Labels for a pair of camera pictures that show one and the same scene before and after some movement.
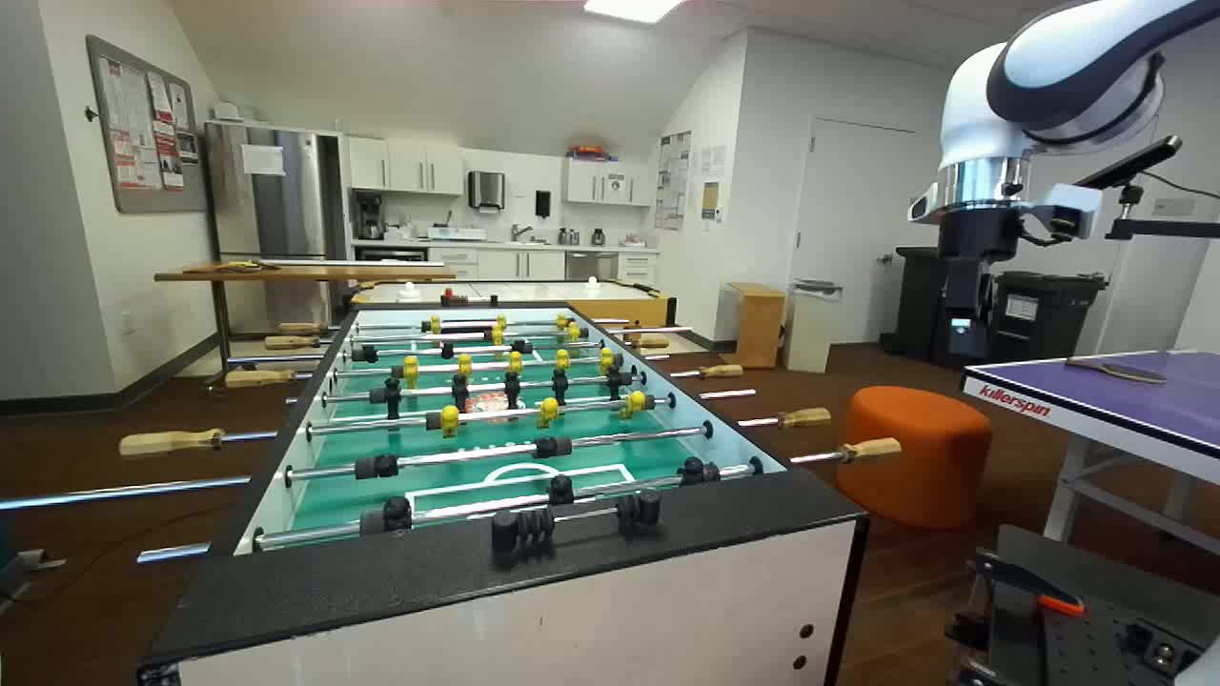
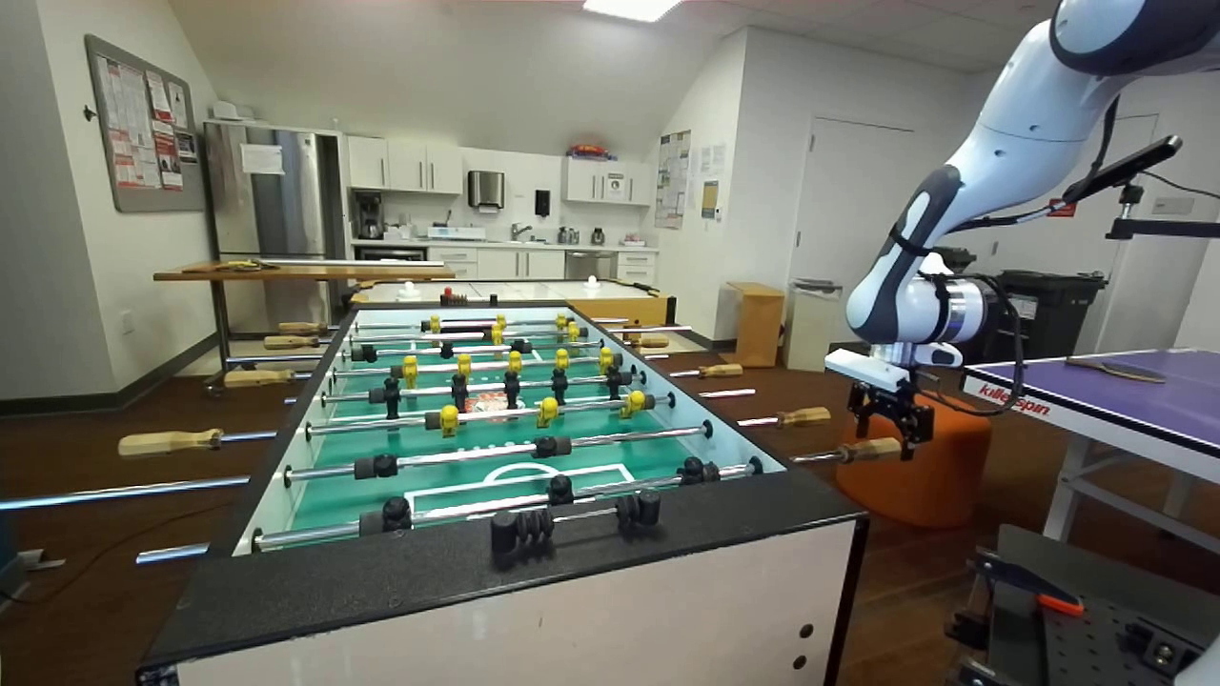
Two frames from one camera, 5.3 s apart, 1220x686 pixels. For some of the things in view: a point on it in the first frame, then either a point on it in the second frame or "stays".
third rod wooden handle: (723, 371) stays
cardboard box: (761, 327) stays
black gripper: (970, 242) to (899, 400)
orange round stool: (944, 463) stays
